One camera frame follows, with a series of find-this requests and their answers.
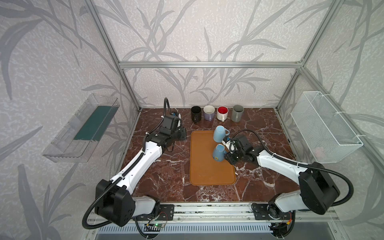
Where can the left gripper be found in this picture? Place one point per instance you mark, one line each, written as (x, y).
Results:
(181, 133)

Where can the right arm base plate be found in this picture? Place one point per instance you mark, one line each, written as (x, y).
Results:
(261, 211)

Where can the aluminium front rail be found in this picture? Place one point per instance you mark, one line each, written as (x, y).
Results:
(225, 212)

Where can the clear plastic wall bin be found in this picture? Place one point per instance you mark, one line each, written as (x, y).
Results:
(79, 138)

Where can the lilac mug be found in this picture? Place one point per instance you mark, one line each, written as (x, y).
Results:
(209, 112)

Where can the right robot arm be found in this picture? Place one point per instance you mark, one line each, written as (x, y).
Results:
(319, 188)

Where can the light blue mug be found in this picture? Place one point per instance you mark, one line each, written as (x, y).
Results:
(220, 133)

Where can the blue dotted floral mug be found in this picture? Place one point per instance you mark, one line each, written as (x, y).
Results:
(219, 153)

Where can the orange rectangular tray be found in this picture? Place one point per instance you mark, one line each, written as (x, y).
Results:
(205, 170)

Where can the grey mug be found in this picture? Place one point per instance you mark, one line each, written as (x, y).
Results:
(237, 113)

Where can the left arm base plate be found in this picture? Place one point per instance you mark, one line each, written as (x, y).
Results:
(164, 212)

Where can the black mug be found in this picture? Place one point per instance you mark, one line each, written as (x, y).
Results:
(196, 114)

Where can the white wire mesh basket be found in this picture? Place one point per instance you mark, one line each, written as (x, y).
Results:
(327, 134)

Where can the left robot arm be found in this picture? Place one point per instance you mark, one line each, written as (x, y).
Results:
(114, 202)

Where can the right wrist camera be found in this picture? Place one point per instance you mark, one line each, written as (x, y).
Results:
(230, 144)

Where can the white mug red inside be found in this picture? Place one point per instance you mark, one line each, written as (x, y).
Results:
(222, 113)

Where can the green circuit board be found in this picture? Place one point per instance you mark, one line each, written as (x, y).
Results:
(154, 227)

